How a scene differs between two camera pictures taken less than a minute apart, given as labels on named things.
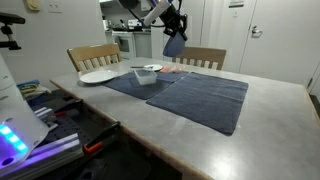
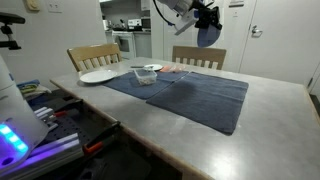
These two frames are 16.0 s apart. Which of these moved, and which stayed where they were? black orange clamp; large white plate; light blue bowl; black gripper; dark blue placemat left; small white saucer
Moved: light blue bowl; black gripper
Stayed: small white saucer; large white plate; black orange clamp; dark blue placemat left
